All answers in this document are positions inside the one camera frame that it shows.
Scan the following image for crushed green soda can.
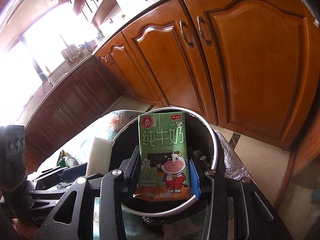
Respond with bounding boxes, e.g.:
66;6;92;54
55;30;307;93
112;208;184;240
57;150;79;168

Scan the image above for green milk carton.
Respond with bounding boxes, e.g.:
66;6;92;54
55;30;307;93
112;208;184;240
134;112;191;202

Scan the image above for wooden kitchen cabinets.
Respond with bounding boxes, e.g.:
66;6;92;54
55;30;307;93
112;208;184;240
25;0;319;172

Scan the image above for grey kitchen countertop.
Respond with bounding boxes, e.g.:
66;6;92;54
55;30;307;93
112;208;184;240
15;0;163;125

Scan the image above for teal floral tablecloth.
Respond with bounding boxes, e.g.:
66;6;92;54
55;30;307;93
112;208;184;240
41;109;180;239

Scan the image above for knife block with utensils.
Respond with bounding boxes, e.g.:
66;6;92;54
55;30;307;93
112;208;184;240
61;43;85;66

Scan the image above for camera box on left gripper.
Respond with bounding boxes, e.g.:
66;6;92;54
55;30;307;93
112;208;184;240
1;125;27;192

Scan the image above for metal cabinet door handle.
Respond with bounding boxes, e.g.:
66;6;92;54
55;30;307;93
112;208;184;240
196;16;211;46
179;20;194;48

